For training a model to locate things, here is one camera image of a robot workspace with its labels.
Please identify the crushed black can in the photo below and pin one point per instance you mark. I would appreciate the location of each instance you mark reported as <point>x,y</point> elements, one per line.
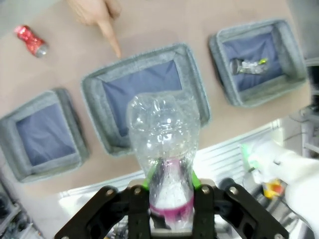
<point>249,66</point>

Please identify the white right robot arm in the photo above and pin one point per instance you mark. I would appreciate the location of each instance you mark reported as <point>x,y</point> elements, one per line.
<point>294,179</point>

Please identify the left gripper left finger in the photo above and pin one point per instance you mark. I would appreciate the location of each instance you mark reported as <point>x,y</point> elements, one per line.
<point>112,206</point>

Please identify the crushed red can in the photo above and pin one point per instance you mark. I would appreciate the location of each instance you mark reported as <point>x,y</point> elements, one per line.
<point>31,39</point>

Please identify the grey fabric basket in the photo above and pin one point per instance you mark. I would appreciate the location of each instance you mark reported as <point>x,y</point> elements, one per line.
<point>45,134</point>
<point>144,79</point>
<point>251,47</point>

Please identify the clear bottle with pink label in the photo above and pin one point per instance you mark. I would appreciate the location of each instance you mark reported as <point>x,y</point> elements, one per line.
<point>162,139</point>

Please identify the person's right hand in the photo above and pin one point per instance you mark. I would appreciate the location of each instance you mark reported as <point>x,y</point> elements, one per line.
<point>94,11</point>

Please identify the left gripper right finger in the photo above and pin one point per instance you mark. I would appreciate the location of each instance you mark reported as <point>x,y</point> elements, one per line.
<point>231,206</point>

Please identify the yellow emergency stop button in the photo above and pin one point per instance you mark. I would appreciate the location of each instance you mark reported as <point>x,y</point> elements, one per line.
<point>272,189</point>

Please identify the slatted aluminium base plate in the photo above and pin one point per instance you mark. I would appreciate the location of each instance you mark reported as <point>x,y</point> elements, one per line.
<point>224,159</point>

